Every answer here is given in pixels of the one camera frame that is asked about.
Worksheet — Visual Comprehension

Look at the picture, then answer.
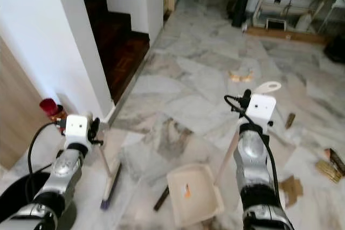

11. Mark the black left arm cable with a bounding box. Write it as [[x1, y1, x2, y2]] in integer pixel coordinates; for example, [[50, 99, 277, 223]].
[[27, 118, 68, 201]]

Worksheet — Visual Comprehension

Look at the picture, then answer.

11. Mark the brown cardboard scrap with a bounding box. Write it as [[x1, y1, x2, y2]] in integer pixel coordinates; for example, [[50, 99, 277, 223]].
[[279, 175, 305, 207]]

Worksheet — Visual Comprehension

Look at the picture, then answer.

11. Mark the black bag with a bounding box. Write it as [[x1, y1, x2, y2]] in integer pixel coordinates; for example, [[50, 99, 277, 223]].
[[323, 34, 345, 64]]

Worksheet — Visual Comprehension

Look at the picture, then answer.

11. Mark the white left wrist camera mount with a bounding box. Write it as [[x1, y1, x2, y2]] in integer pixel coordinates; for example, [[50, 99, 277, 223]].
[[65, 114, 92, 143]]

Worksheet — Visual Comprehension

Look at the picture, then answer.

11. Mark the white vented box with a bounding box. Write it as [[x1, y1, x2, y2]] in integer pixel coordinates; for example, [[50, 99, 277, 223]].
[[264, 17, 288, 32]]

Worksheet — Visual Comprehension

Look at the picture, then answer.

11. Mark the orange scrap of litter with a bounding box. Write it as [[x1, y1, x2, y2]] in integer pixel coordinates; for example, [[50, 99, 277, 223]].
[[229, 68, 256, 84]]

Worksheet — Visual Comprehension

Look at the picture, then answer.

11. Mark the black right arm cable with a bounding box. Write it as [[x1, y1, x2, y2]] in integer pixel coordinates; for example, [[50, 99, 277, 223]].
[[223, 94, 281, 201]]

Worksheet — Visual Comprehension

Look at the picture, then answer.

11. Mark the red-capped orange spray can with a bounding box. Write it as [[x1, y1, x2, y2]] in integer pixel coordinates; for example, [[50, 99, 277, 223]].
[[39, 97, 68, 135]]

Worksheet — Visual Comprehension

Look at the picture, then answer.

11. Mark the wooden broom with dark bristles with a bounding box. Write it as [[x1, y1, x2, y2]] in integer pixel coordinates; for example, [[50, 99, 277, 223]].
[[94, 116, 124, 211]]

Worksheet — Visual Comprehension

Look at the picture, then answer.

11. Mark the dark brown stick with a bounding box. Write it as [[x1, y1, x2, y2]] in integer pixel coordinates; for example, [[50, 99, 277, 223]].
[[153, 185, 171, 212]]

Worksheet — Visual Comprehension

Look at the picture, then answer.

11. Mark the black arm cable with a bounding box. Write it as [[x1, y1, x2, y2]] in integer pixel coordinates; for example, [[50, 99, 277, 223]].
[[27, 118, 68, 201], [223, 94, 281, 201]]

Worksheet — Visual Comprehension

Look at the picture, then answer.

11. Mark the beige long-handled dustpan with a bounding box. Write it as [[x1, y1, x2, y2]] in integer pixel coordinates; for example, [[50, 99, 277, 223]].
[[165, 81, 282, 228]]

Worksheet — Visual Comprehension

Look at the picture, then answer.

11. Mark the black plastic bucket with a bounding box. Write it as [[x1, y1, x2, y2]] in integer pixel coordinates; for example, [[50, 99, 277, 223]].
[[0, 173, 66, 230]]

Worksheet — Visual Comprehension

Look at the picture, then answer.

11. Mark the brown litter pile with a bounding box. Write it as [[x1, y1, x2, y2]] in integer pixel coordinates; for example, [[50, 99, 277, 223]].
[[315, 148, 345, 184]]

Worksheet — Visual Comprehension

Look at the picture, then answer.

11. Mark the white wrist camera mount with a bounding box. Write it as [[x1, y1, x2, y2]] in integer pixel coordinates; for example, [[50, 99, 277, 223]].
[[245, 94, 277, 127], [65, 114, 92, 143]]

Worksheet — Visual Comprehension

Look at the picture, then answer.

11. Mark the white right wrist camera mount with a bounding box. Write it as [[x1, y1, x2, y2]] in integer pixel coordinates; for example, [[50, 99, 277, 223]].
[[245, 94, 277, 127]]

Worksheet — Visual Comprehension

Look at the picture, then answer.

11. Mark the light wood cabinet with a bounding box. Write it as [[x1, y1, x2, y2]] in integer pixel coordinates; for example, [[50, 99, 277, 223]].
[[0, 37, 37, 170]]

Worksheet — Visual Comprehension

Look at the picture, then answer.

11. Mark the small brown wood piece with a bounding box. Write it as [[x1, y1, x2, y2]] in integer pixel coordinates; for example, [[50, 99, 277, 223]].
[[285, 112, 296, 130]]

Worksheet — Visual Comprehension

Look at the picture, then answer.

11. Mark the wooden storage shelf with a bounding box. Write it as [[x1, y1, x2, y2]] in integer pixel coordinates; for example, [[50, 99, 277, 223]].
[[245, 0, 345, 45]]

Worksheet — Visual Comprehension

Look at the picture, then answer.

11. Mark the dark wooden staircase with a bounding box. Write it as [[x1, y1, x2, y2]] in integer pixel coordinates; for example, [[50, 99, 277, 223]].
[[80, 0, 151, 105]]

